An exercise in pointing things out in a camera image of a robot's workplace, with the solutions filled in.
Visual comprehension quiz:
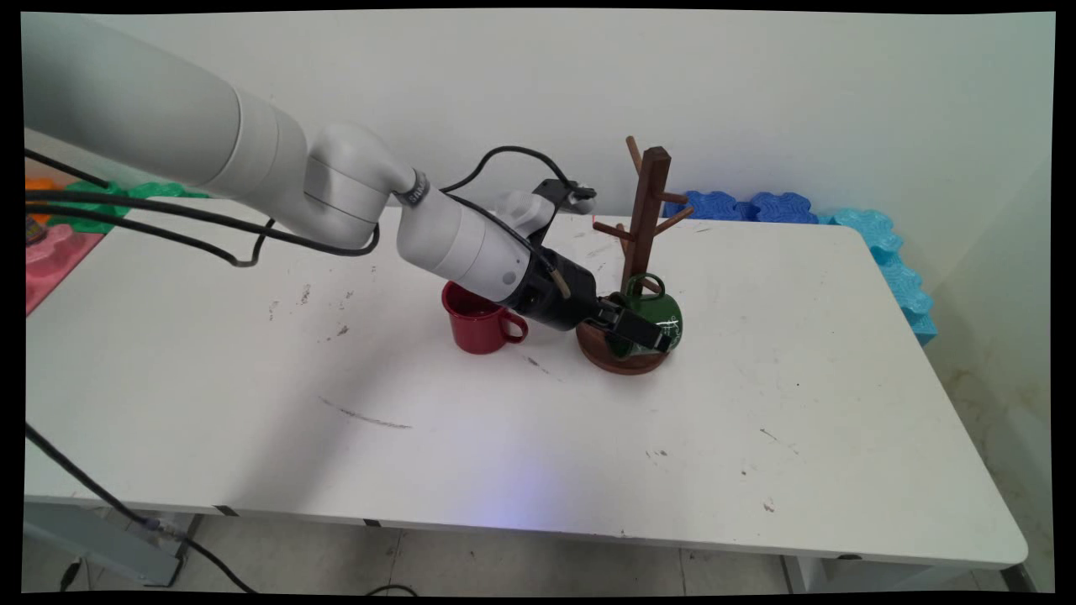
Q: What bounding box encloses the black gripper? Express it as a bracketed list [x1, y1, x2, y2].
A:
[511, 246, 674, 355]

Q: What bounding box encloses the green enamel mug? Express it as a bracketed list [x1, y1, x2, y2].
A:
[609, 272, 683, 359]

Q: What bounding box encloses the brown wooden mug tree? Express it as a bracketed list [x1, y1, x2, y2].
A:
[576, 134, 697, 376]

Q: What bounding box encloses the dark blue foam mat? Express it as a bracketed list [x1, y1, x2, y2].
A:
[750, 192, 819, 225]
[664, 191, 751, 223]

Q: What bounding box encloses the red enamel mug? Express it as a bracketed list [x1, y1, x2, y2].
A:
[441, 281, 530, 355]

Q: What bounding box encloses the light blue foam mat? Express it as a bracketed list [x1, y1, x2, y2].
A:
[878, 259, 939, 347]
[820, 208, 903, 263]

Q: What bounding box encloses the green foam mat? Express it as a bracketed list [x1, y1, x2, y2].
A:
[46, 181, 211, 234]

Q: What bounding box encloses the grey metal table leg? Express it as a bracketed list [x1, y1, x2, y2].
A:
[24, 502, 204, 588]

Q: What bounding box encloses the pink foam mat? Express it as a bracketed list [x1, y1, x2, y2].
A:
[24, 223, 106, 317]

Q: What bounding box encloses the thin black rod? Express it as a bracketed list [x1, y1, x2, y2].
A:
[24, 147, 110, 188]

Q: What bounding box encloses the orange foam mat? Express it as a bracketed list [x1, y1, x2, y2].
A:
[24, 176, 65, 224]

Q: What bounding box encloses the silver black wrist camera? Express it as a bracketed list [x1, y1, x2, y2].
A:
[496, 178, 599, 245]

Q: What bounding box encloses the thin black camera cable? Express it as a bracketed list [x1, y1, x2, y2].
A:
[437, 146, 583, 300]

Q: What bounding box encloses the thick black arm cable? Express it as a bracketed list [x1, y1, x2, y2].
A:
[24, 189, 381, 268]

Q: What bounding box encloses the black floor cable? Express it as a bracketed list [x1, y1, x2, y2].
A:
[24, 420, 258, 595]

